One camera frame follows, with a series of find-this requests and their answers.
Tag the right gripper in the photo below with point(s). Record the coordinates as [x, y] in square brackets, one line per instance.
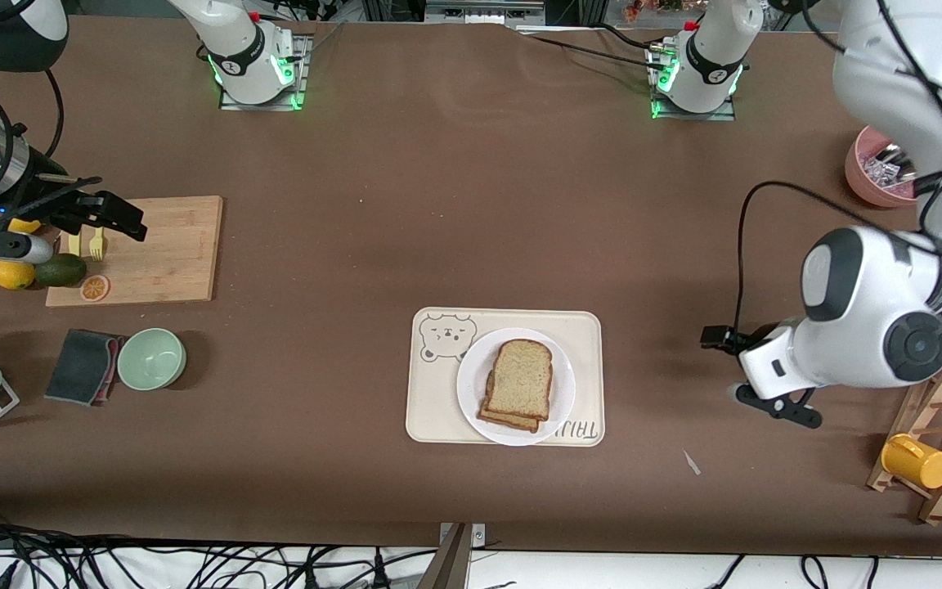
[44, 205]

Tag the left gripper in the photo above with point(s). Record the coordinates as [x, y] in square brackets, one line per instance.
[719, 336]

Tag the brown bread slice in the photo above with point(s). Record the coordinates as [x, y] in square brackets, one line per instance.
[522, 380]
[508, 423]

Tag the white round plate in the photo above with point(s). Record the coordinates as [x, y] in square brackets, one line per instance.
[471, 384]

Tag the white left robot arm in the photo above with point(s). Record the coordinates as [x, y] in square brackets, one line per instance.
[872, 311]

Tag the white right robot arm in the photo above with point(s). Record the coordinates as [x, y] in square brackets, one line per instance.
[250, 57]

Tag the yellow plastic fork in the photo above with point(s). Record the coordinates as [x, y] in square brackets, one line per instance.
[97, 248]

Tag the yellow plastic knife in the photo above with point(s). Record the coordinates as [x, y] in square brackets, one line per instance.
[74, 245]

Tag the wooden cutting board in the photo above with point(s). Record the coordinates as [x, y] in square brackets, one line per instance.
[168, 254]

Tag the orange slice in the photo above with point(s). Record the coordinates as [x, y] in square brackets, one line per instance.
[95, 288]

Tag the dark green avocado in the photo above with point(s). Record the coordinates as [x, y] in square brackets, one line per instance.
[62, 272]

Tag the yellow lemon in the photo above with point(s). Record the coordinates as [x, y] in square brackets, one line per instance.
[25, 226]
[9, 276]

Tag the pale green bowl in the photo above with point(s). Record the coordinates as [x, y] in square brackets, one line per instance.
[152, 358]

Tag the dark grey folded cloth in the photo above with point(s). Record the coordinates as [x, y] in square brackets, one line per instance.
[82, 366]

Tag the pink bowl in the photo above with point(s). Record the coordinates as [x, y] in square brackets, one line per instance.
[859, 176]

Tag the crumpled clear plastic pieces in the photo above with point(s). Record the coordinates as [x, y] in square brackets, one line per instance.
[884, 176]

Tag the yellow mug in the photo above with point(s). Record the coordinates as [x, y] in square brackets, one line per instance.
[921, 466]

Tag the cream bear print tray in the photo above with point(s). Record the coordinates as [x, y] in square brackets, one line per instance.
[430, 409]

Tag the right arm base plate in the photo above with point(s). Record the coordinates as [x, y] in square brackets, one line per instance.
[302, 94]

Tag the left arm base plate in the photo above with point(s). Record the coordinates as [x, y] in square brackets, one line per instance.
[688, 116]

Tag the grey metal edge bracket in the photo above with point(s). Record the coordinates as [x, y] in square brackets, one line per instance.
[479, 536]

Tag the dark metal post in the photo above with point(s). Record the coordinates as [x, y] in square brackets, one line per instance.
[450, 564]

